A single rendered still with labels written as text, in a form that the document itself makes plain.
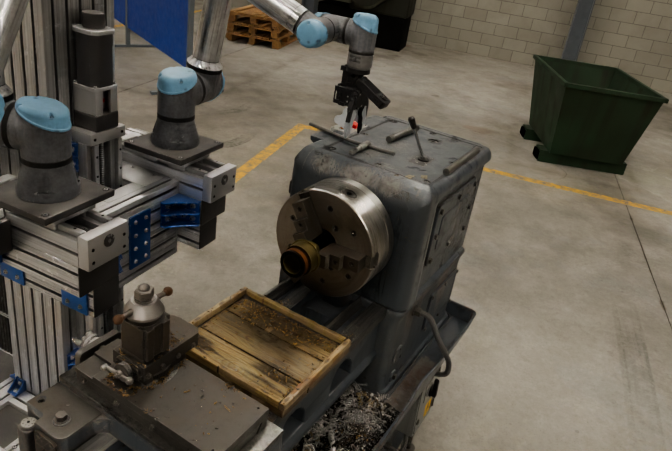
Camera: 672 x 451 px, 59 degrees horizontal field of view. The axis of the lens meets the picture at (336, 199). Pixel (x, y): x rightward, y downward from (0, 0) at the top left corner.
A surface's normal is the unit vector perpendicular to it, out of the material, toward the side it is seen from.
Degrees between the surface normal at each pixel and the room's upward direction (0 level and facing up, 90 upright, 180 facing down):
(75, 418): 0
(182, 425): 0
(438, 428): 0
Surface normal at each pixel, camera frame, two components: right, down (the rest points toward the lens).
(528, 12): -0.29, 0.37
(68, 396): 0.14, -0.90
